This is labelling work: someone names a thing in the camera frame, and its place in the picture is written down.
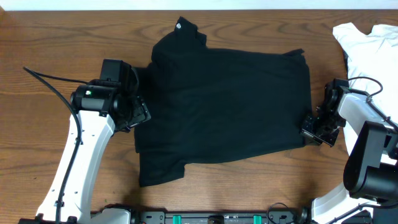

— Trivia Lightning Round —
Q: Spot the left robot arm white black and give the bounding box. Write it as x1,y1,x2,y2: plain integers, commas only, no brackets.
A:
20,85,150,223

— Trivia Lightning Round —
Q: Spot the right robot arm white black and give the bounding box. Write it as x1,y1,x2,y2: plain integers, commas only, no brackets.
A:
295,78,397,223

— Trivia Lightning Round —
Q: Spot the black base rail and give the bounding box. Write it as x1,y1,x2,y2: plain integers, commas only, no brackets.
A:
93,203,307,224

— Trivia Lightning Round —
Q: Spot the white garment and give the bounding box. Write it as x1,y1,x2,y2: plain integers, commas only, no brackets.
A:
331,22,398,166

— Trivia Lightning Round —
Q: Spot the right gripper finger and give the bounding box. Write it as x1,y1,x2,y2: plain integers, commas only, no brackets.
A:
301,114,316,133
300,130,323,146

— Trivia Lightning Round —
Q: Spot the black t-shirt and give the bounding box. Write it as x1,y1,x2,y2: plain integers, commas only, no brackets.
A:
134,17,312,187

